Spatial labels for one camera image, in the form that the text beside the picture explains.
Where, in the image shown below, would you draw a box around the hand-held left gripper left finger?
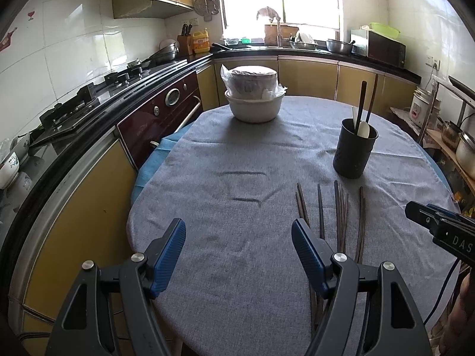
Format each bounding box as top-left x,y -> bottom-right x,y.
45,218 -> 187,356

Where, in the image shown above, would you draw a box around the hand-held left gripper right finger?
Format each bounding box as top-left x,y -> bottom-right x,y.
291,218 -> 425,356

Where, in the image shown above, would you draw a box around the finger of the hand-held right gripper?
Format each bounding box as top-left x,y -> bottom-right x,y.
404,200 -> 440,236
426,203 -> 475,227

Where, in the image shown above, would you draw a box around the pile of dark chopsticks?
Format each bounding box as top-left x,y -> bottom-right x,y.
295,180 -> 368,332

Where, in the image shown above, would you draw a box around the black utensil holder cup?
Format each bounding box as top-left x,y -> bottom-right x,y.
333,118 -> 379,179

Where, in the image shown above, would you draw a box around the single brown chopstick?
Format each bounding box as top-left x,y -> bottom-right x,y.
367,74 -> 379,122

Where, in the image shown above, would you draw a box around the single black chopstick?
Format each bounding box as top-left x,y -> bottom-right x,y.
357,80 -> 368,124

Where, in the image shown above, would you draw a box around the person's right hand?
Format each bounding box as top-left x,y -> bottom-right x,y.
440,269 -> 475,356

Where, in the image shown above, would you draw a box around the steel pot with lid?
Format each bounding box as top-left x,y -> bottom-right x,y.
456,131 -> 475,179

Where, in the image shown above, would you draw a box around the grey tablecloth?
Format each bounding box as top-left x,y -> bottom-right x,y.
126,96 -> 461,356

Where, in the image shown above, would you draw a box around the blue table cover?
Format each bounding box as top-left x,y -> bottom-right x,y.
130,124 -> 453,208

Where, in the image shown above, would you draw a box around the white rice cooker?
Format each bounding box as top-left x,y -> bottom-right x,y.
408,86 -> 442,128

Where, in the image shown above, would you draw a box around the metal storage rack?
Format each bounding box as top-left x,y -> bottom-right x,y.
417,76 -> 475,193

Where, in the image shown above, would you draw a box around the maroon built-in oven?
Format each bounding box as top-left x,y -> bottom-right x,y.
117,70 -> 203,171

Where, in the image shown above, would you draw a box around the black countertop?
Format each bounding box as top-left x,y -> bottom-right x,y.
0,42 -> 422,290

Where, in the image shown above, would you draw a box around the large white bowl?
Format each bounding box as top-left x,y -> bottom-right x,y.
224,90 -> 286,124

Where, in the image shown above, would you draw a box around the black gas stove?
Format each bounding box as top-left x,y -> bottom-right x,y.
30,57 -> 186,145

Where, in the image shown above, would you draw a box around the black microwave oven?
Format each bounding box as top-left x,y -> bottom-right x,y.
351,29 -> 406,69

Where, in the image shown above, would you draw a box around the white printed bowl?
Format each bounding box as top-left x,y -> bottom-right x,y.
0,150 -> 21,190

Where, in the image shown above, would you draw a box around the white bowl with spoon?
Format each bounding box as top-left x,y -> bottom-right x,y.
9,131 -> 31,164

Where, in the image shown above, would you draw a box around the bowls wrapped in plastic bag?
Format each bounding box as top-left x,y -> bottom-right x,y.
220,64 -> 288,101

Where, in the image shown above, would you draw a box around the steel mixing bowl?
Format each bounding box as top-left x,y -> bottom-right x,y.
326,38 -> 355,53

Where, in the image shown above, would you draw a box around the green plastic basin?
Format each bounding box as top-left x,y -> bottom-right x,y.
369,22 -> 400,38

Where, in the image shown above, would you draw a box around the stacked steel basins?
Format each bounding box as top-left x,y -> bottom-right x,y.
150,39 -> 181,63

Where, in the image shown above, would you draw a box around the steel basin with dishes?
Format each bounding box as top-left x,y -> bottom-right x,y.
289,31 -> 319,50

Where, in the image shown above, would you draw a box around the wooden knife block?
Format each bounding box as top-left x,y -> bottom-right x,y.
177,23 -> 194,55

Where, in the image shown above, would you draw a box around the yellow oil bottle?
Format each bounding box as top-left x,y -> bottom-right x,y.
191,30 -> 210,53

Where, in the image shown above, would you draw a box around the wooden cutting board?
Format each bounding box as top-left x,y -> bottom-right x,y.
264,23 -> 299,46

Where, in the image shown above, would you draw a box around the rag on faucet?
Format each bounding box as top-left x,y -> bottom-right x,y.
256,6 -> 281,21

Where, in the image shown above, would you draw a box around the hanging round strainer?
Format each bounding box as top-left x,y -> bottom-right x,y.
194,0 -> 219,22

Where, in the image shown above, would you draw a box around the black cable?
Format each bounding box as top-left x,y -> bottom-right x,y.
423,261 -> 461,325

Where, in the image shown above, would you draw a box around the bottle wall sticker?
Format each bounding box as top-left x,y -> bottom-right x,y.
0,27 -> 18,53

